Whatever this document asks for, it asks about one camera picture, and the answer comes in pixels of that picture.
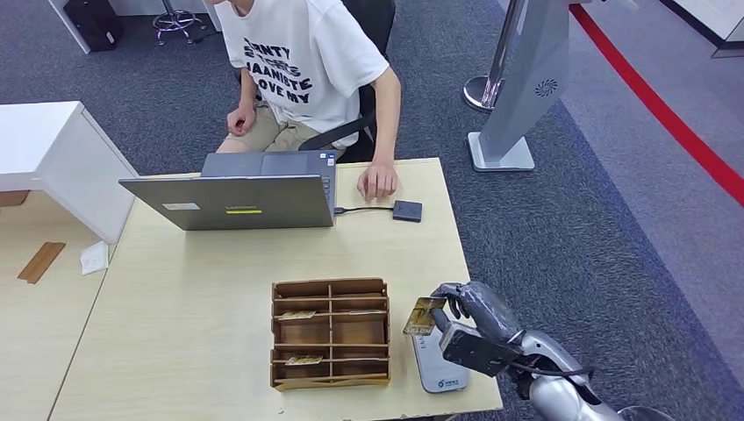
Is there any white office desk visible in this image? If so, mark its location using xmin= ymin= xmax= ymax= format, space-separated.
xmin=47 ymin=0 xmax=223 ymax=54

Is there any white cabinet desk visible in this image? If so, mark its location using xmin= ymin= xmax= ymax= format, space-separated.
xmin=0 ymin=101 xmax=140 ymax=244

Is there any person's left hand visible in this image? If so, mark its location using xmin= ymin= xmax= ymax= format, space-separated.
xmin=355 ymin=161 xmax=400 ymax=203

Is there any white grey card reader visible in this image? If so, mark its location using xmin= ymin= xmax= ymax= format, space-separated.
xmin=411 ymin=328 xmax=471 ymax=395

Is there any black office chair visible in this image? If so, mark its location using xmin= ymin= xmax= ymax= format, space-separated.
xmin=235 ymin=0 xmax=397 ymax=164

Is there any chrome stool base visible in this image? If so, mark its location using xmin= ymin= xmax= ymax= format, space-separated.
xmin=152 ymin=0 xmax=207 ymax=46

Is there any grey kiosk stand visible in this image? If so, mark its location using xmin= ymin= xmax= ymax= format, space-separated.
xmin=468 ymin=0 xmax=574 ymax=173

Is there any small black square device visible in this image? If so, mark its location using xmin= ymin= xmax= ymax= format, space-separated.
xmin=392 ymin=199 xmax=424 ymax=224

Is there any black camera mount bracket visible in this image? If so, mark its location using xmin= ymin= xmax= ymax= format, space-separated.
xmin=439 ymin=322 xmax=526 ymax=379

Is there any dark round robot part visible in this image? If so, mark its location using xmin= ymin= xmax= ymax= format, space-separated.
xmin=616 ymin=406 xmax=676 ymax=421

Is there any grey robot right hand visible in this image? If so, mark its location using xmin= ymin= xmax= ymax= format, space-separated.
xmin=431 ymin=282 xmax=525 ymax=346

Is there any grey laptop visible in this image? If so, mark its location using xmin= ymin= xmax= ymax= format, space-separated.
xmin=118 ymin=149 xmax=339 ymax=232

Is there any chrome stanchion post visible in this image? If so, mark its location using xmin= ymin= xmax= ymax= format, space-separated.
xmin=462 ymin=0 xmax=527 ymax=112

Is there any black computer tower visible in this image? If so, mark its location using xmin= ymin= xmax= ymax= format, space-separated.
xmin=62 ymin=0 xmax=125 ymax=54

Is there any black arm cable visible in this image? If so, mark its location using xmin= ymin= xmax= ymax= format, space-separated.
xmin=505 ymin=359 xmax=597 ymax=380

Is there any gold picture ID card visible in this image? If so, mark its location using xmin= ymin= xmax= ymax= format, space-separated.
xmin=402 ymin=296 xmax=447 ymax=338

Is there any black USB cable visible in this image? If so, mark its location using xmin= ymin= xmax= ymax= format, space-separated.
xmin=333 ymin=205 xmax=396 ymax=216

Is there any brown wooden strip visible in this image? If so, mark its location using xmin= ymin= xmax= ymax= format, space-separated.
xmin=17 ymin=241 xmax=67 ymax=285

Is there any white cabinet with dark base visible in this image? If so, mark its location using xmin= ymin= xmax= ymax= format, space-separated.
xmin=662 ymin=0 xmax=744 ymax=58

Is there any brown wooden card organizer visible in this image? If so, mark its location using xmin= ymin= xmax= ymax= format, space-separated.
xmin=268 ymin=277 xmax=391 ymax=393

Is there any person's right hand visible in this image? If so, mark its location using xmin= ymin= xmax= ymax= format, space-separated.
xmin=226 ymin=104 xmax=257 ymax=138

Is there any person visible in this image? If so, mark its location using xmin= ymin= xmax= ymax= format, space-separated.
xmin=206 ymin=0 xmax=404 ymax=203

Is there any white paper slip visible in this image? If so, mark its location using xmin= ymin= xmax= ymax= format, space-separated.
xmin=79 ymin=240 xmax=111 ymax=276

